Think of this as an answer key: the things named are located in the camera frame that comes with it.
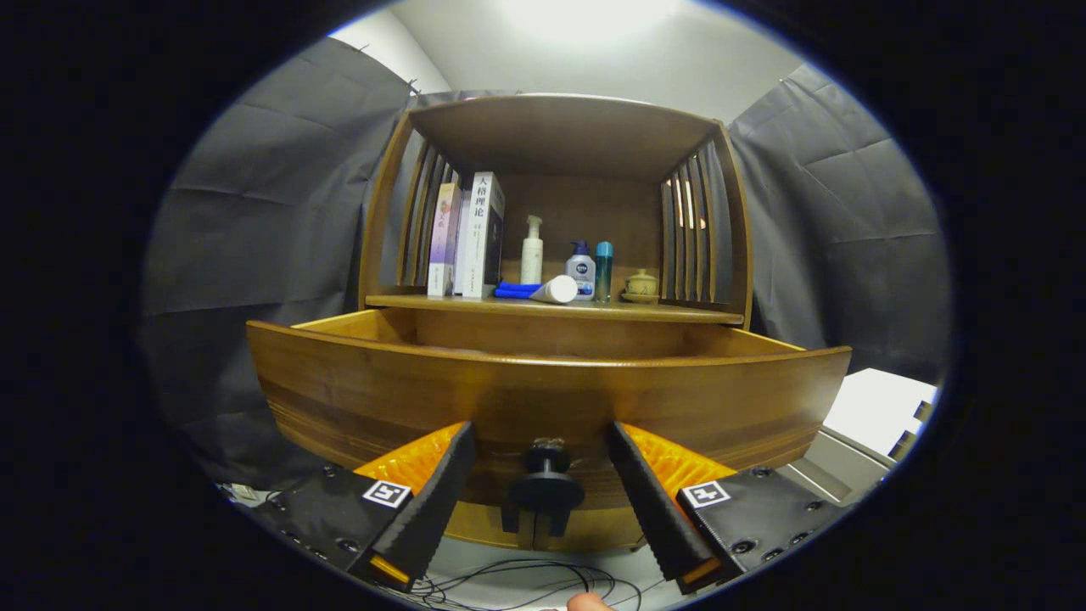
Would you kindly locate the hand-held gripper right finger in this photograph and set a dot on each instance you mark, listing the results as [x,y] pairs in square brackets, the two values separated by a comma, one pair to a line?
[649,505]

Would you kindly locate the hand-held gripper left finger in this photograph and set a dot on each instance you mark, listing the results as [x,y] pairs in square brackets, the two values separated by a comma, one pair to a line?
[437,505]

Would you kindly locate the wooden drawer with black knob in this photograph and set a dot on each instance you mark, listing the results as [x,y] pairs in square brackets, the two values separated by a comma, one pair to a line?
[543,399]

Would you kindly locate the white cosmetic tube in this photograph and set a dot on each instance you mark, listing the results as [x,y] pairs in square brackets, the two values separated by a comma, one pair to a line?
[556,290]

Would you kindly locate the wooden countertop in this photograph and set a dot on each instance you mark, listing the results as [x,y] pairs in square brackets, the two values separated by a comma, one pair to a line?
[662,310]

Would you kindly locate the wooden cabinet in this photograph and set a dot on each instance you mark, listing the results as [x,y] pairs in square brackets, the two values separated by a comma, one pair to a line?
[560,136]

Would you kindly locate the grey slatted chair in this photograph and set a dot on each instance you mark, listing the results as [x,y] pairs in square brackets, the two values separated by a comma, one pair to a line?
[827,467]

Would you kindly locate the beige lidded teacup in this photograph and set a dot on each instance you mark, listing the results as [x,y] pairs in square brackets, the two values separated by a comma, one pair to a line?
[640,287]

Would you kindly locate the blue folded cloth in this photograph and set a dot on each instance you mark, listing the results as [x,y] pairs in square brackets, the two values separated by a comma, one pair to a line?
[513,291]

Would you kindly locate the teal bottle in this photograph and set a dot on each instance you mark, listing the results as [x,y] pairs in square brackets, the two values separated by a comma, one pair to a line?
[603,271]

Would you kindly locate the white flat panel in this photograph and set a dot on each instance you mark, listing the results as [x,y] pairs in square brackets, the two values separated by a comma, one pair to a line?
[874,407]

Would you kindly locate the white bottle with blue cap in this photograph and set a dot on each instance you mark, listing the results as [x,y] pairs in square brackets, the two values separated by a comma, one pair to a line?
[582,267]

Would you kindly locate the white pump bottle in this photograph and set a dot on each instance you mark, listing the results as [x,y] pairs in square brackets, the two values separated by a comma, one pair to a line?
[532,259]

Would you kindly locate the purple book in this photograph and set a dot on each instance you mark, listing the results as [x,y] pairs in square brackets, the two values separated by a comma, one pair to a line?
[443,238]

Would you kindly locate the thick white book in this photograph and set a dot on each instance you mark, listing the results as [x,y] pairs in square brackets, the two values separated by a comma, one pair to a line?
[477,238]

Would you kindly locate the black backdrop cloth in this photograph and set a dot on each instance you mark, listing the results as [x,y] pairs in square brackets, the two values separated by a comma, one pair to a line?
[254,255]

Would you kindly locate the ceiling light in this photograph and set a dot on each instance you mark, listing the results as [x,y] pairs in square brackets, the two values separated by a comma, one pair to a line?
[585,13]

